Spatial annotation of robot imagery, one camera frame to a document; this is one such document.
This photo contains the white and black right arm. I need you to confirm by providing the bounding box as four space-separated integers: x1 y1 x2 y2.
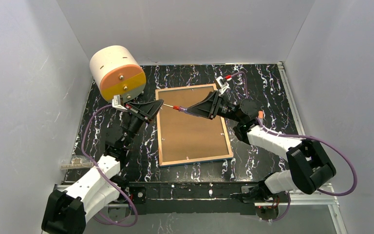
185 91 337 195

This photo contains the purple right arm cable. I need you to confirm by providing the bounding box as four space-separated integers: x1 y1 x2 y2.
229 71 358 223

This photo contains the blue wooden picture frame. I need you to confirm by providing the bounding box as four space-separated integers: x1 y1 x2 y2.
155 83 234 168

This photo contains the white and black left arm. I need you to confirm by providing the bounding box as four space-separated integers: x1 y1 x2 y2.
41 99 164 234

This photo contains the white cylindrical drawer box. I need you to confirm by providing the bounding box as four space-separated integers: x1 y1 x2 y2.
90 45 147 102

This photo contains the small clear plastic piece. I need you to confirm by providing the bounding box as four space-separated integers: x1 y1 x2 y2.
60 156 94 170

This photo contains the white orange-capped marker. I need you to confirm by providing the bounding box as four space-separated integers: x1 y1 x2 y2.
258 111 264 119

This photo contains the black front mounting rail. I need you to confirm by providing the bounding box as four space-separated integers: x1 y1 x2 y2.
98 182 280 216

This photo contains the blue red screwdriver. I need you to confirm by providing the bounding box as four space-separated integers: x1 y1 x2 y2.
163 104 190 114

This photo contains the brown frame backing board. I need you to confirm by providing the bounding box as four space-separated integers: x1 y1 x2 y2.
158 86 230 163

